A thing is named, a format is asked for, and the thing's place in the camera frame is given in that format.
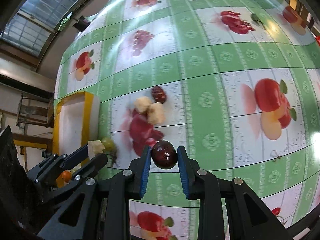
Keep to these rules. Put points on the banana slice right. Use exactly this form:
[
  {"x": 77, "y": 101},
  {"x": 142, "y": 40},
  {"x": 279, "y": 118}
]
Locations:
[{"x": 95, "y": 147}]

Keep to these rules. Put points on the small orange tomato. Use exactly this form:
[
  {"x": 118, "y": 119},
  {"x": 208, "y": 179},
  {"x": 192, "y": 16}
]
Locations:
[{"x": 66, "y": 176}]

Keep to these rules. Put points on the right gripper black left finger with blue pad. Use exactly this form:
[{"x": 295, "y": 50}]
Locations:
[{"x": 100, "y": 209}]

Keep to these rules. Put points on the green fruit-print tablecloth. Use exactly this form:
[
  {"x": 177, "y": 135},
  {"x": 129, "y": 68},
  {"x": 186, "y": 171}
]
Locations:
[{"x": 242, "y": 85}]

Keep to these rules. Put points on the black box on table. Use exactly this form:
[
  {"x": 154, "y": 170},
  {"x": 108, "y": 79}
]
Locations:
[{"x": 81, "y": 24}]

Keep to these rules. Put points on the white foam tray yellow rim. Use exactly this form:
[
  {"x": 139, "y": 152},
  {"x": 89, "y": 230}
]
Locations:
[{"x": 76, "y": 122}]

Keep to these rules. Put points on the wrinkled red jujube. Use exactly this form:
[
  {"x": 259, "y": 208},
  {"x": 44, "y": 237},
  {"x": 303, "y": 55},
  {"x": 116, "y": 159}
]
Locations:
[{"x": 158, "y": 94}]

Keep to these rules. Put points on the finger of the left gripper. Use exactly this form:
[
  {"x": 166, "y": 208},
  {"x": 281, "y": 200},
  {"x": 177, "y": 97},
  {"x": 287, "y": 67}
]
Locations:
[
  {"x": 51, "y": 168},
  {"x": 89, "y": 170}
]

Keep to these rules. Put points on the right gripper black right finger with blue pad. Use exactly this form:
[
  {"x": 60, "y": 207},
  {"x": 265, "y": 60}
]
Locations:
[{"x": 230, "y": 202}]

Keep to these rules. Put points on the green cloth on windowsill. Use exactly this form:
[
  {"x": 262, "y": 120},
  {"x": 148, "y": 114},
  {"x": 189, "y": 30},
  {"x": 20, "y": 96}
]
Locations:
[{"x": 65, "y": 21}]

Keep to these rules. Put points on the dark wooden chair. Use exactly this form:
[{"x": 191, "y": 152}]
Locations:
[{"x": 33, "y": 111}]

